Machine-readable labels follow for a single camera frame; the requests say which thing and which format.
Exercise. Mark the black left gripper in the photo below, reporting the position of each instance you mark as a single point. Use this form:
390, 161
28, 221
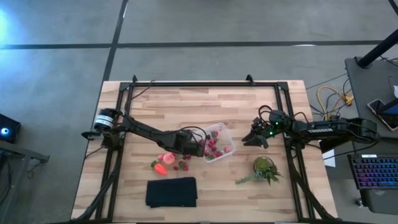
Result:
186, 141

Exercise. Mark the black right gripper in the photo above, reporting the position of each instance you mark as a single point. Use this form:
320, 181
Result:
270, 129

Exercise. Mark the plain red strawberry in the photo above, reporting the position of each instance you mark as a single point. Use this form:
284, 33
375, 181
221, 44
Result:
218, 154

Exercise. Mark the red strawberry teal leaves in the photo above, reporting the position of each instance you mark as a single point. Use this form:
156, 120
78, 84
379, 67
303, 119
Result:
214, 133

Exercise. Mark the pink orange toy peach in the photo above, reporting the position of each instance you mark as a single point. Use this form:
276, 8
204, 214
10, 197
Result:
168, 158

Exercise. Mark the small pink-red fruit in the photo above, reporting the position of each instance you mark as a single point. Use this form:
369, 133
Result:
160, 157

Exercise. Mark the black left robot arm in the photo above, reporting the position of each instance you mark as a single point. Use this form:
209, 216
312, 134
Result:
140, 129

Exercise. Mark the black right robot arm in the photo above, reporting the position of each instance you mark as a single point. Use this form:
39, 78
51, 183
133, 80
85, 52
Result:
326, 130

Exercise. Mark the clear plastic food container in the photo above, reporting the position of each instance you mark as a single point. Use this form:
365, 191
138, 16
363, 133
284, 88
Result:
228, 138

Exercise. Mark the potted green succulent plant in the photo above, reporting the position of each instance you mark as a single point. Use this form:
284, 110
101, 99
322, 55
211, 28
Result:
263, 166

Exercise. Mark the dark navy folded cloth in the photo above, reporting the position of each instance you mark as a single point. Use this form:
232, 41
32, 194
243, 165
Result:
171, 193

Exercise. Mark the white paper sheet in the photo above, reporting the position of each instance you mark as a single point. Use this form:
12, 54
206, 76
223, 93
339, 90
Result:
329, 158

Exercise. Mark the black smartphone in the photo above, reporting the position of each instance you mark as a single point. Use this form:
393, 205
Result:
374, 105

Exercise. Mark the grey desk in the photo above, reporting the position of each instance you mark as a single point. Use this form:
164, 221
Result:
367, 84

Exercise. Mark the backlit computer keyboard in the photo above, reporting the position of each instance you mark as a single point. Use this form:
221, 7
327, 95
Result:
376, 172

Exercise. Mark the dark grey seat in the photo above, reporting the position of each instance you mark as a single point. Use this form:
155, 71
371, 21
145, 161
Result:
381, 202

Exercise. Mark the black pole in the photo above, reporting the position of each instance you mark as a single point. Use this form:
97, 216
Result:
379, 48

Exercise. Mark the grey side table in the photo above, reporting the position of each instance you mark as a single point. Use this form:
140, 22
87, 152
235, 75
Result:
18, 152

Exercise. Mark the black speaker blue light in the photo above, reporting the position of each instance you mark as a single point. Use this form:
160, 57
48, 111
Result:
12, 127

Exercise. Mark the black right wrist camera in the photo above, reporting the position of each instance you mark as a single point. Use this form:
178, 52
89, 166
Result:
259, 122

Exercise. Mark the black aluminium table frame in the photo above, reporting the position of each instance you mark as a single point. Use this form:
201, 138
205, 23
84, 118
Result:
202, 84

